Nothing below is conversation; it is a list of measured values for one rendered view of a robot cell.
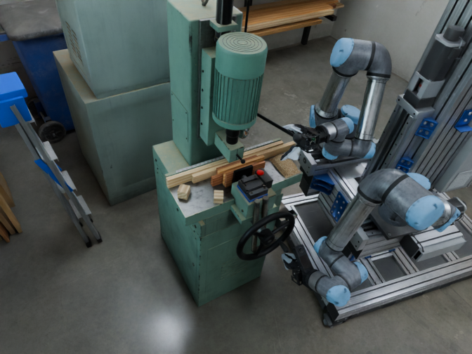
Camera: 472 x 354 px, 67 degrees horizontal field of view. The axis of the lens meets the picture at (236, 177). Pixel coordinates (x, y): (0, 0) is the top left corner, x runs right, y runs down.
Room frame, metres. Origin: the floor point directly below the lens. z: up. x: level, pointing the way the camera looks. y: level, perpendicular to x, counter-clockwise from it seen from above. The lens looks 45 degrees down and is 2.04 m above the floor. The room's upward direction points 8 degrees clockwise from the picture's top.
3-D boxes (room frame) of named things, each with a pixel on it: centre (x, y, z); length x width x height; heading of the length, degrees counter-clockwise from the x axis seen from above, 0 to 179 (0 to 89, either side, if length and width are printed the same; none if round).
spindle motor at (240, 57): (1.15, 0.04, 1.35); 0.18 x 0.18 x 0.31
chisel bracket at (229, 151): (1.17, 0.05, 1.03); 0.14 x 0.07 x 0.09; 35
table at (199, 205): (1.07, -0.03, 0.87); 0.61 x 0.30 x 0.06; 125
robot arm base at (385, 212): (1.10, -0.75, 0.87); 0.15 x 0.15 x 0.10
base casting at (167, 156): (1.25, 0.11, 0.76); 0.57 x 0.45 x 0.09; 35
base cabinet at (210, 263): (1.25, 0.11, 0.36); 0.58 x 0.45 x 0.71; 35
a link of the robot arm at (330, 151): (1.25, -0.43, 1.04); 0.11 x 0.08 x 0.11; 90
